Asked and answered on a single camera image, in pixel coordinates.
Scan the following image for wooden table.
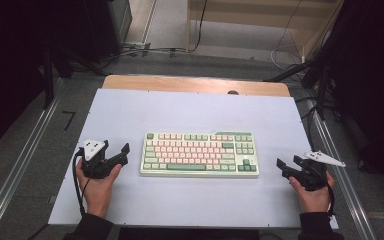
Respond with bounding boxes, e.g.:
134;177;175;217
102;74;291;98

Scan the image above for aluminium floor rail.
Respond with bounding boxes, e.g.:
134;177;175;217
304;99;378;240
0;78;65;240

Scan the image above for black metal stand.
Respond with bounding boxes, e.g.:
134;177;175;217
264;59;336;122
41;46;57;110

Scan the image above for light wooden shelf unit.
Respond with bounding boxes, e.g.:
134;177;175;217
185;0;345;62

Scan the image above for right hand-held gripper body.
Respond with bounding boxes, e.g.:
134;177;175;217
293;150;346;192

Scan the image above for person's left hand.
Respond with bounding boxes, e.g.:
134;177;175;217
75;162;123;220

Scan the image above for green and pink keyboard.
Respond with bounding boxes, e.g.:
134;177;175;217
139;130;260;179

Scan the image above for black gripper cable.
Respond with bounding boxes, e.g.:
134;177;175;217
72;147;92;216
326;182;336;216

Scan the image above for black hanging cable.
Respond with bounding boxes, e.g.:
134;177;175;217
191;0;209;53

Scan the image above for white cable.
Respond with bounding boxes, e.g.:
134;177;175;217
269;0;305;72

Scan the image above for person's right hand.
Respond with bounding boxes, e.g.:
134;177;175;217
288;171;336;214

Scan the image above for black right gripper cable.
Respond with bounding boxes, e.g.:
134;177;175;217
326;182;336;216

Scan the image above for dark curtain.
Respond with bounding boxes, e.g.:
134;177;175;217
324;0;384;201
0;0;93;160

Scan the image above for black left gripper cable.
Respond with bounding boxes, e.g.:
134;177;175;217
72;147;92;216

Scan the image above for black cabinet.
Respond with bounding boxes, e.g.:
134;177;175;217
83;0;133;64

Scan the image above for bundle of floor cables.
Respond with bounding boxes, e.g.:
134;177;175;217
99;41;189;66

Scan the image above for white board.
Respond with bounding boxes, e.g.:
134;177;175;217
48;88;340;231

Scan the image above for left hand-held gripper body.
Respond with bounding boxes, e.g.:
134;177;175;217
78;139;110;180

